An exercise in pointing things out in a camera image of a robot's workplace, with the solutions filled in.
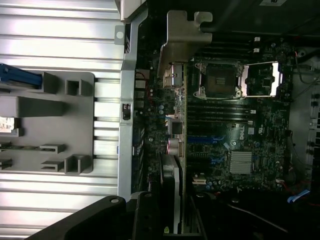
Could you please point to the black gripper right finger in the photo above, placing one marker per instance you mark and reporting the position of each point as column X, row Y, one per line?
column 212, row 225

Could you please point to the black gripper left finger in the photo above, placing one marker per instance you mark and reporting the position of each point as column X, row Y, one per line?
column 147, row 220

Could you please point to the silver finned chipset heatsink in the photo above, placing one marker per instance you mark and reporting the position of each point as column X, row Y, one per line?
column 240, row 162

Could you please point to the grey metal PC case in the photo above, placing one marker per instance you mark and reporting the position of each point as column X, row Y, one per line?
column 127, row 140

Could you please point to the blue PCIe expansion slot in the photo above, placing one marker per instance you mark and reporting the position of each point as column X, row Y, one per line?
column 197, row 140

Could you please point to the long black expansion slot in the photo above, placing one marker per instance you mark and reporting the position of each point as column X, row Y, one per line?
column 207, row 130

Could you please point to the green motherboard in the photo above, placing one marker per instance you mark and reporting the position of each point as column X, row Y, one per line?
column 262, row 140

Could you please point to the RAM slot with white latches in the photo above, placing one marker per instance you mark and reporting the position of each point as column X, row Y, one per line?
column 225, row 50
column 232, row 39
column 217, row 111
column 217, row 123

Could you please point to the green RAM stick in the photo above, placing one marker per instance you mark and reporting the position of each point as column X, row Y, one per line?
column 25, row 147

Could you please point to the grey parts rack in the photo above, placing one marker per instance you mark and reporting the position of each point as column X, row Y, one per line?
column 50, row 112

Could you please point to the CPU socket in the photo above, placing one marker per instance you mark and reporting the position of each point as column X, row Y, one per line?
column 220, row 78

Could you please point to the silver socket cover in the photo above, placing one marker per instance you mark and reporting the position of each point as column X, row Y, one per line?
column 262, row 80

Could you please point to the silver CPU chip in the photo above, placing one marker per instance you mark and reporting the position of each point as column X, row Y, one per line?
column 6, row 125

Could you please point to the disk in blue carrier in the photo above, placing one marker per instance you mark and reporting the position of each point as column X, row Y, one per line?
column 20, row 75

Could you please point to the white case sticker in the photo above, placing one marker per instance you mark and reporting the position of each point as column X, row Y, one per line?
column 273, row 2

